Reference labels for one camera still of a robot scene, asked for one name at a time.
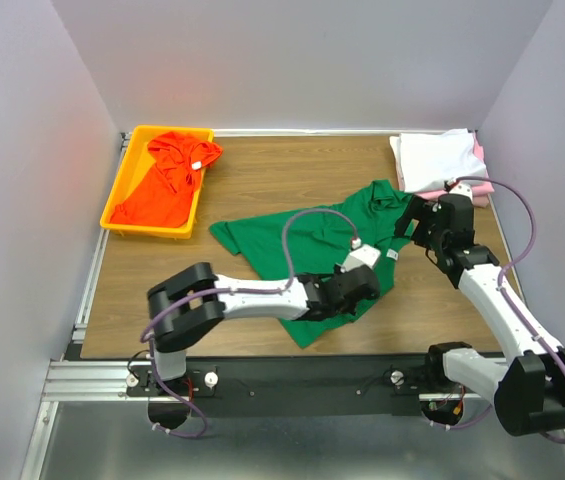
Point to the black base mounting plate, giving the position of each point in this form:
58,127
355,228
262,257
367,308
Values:
296,386

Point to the orange t shirt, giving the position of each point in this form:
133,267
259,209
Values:
167,180

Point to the yellow plastic bin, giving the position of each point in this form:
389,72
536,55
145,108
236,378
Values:
127,200

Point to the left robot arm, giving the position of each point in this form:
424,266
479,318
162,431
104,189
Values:
186,307

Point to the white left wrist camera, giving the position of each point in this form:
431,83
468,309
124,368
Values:
364,255

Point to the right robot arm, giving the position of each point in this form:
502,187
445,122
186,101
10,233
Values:
527,390

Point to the white folded t shirt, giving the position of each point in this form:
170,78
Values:
424,162

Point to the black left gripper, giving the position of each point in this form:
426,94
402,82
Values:
349,310

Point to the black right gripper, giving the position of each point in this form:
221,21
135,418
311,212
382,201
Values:
420,210

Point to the green t shirt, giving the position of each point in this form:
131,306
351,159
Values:
319,241

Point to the aluminium frame rail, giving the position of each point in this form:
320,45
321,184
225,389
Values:
72,378

